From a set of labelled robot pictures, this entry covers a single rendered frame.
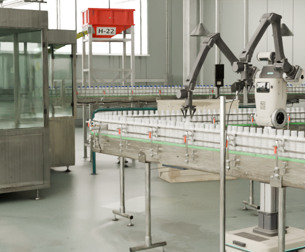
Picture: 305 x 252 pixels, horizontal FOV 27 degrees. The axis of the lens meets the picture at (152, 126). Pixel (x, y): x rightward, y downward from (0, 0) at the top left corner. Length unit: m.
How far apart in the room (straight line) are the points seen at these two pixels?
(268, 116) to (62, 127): 5.71
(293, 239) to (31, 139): 3.92
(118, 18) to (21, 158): 4.64
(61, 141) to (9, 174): 2.54
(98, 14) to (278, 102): 7.07
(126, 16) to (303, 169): 8.18
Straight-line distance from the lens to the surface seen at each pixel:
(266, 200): 5.07
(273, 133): 4.13
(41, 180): 7.97
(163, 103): 9.27
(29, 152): 7.86
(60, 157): 10.20
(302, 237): 5.12
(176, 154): 4.83
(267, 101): 4.95
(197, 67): 4.81
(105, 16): 11.64
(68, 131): 10.23
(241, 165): 4.29
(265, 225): 5.11
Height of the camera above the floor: 1.49
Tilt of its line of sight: 4 degrees down
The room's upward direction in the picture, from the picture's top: straight up
